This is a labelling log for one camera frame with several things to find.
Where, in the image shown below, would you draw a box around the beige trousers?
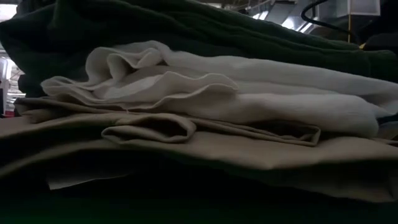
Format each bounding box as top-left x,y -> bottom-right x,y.
0,96 -> 398,203

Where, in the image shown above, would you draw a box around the dark green garment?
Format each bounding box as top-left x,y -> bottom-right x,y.
0,0 -> 398,98

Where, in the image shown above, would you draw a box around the large white shirt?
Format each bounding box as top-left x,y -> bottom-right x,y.
40,40 -> 398,139

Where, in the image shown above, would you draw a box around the green table mat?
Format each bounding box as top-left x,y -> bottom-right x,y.
0,174 -> 398,224

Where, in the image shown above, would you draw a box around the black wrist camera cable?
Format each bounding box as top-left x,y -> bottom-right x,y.
300,0 -> 361,43

